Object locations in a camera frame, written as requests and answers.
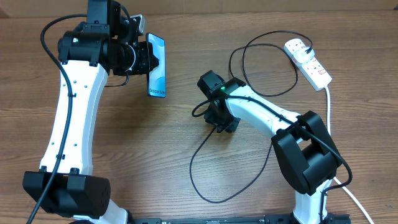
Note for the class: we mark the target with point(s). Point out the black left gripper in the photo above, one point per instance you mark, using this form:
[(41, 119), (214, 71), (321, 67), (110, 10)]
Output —
[(147, 62)]

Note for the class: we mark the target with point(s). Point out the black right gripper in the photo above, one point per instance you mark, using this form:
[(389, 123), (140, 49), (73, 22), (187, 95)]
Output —
[(231, 126)]

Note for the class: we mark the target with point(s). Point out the blue Samsung smartphone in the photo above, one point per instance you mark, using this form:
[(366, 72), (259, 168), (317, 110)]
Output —
[(156, 78)]

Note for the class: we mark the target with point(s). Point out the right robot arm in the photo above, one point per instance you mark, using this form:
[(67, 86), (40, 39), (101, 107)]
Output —
[(307, 156)]

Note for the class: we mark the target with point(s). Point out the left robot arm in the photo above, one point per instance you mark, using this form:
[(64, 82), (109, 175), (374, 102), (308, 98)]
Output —
[(107, 41)]

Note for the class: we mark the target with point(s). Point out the white USB charger plug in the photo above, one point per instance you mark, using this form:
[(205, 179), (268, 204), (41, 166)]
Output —
[(303, 55)]

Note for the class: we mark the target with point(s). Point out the white power strip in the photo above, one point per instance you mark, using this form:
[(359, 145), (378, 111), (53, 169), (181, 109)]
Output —
[(313, 71)]

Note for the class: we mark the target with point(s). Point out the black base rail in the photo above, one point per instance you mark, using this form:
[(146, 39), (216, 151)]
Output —
[(267, 219)]

